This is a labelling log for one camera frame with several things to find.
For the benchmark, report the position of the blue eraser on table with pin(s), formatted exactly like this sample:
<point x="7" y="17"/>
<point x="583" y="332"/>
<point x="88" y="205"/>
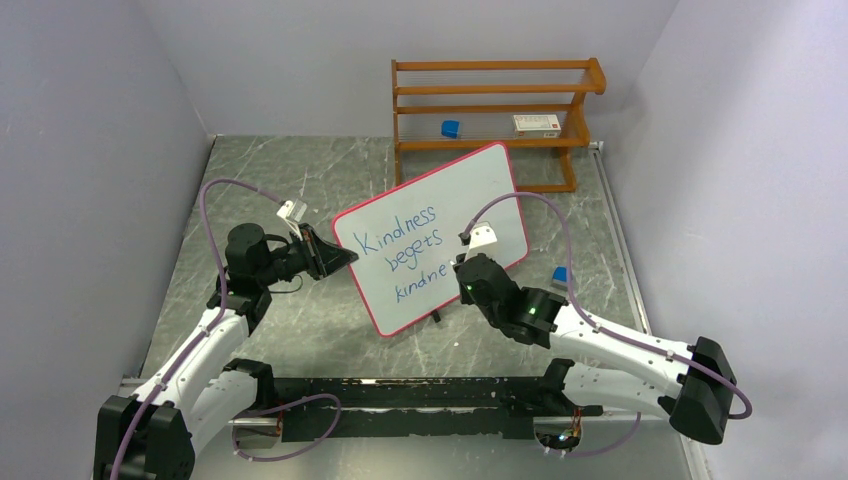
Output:
<point x="560" y="276"/>

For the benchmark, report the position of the white cardboard box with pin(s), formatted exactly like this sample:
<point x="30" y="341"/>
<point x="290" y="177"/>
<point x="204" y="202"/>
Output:
<point x="536" y="126"/>

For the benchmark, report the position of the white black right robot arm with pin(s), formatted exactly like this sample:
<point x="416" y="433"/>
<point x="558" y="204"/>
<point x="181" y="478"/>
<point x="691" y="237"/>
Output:
<point x="690" y="385"/>

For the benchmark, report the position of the pink framed whiteboard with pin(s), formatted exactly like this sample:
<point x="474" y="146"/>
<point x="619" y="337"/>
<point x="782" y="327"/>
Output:
<point x="406" y="238"/>

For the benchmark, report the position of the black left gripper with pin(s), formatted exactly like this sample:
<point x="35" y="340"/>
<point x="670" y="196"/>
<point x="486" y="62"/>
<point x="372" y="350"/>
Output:
<point x="329" y="258"/>

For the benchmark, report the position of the orange wooden shelf rack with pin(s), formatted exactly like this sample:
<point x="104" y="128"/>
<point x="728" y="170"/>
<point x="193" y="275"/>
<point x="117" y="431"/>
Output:
<point x="483" y="95"/>

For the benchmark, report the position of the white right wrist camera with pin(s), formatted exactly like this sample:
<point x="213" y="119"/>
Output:
<point x="481" y="239"/>

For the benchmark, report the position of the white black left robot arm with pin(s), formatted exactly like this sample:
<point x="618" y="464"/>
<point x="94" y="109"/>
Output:
<point x="158" y="431"/>

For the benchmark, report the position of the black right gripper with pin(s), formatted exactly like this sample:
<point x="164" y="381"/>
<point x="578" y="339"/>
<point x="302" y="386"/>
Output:
<point x="464" y="295"/>

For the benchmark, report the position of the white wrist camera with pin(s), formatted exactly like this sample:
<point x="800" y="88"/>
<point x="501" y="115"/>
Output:
<point x="481" y="239"/>
<point x="291" y="213"/>

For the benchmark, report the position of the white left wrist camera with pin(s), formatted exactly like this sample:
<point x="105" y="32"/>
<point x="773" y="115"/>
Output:
<point x="291" y="213"/>

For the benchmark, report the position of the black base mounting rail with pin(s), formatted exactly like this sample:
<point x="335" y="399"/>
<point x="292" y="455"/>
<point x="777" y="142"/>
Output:
<point x="507" y="407"/>

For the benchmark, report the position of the blue eraser on shelf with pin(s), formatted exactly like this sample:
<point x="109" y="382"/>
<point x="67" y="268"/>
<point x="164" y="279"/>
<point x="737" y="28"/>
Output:
<point x="450" y="129"/>

